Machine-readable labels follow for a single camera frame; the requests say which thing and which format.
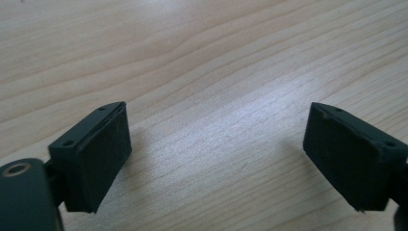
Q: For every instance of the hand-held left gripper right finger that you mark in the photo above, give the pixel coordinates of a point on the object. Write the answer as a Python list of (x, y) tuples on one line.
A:
[(349, 160)]

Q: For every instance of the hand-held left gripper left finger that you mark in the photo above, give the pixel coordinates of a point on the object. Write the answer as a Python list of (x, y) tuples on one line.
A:
[(96, 154)]

